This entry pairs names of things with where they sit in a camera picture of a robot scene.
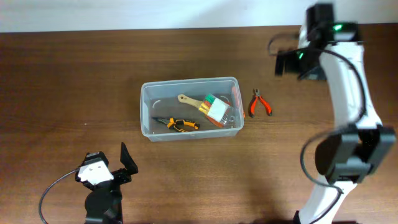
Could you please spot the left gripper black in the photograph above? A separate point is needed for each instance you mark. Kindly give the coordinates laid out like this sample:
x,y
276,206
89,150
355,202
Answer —
x,y
119,177

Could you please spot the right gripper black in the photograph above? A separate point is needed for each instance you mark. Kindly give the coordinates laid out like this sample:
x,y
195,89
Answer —
x,y
280,64

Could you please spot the orange black long-nose pliers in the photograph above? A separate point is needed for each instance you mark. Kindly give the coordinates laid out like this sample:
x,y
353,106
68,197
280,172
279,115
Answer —
x,y
174,123

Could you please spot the orange perforated strip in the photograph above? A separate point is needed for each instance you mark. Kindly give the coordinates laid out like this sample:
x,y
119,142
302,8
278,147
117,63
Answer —
x,y
235,93

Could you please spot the clear plastic container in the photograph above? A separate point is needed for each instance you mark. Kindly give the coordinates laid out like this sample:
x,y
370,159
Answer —
x,y
159,99

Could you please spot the wooden handled orange scraper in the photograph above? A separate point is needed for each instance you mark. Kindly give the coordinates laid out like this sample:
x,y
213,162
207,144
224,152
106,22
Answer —
x,y
196,103

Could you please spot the clear screwdriver bit case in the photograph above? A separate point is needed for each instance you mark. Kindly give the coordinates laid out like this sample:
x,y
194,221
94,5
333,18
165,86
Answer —
x,y
216,109

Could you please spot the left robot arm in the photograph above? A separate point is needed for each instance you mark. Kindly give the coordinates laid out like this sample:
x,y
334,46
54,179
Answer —
x,y
103,204

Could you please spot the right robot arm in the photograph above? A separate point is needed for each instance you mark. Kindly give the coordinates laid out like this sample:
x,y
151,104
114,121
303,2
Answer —
x,y
327,50

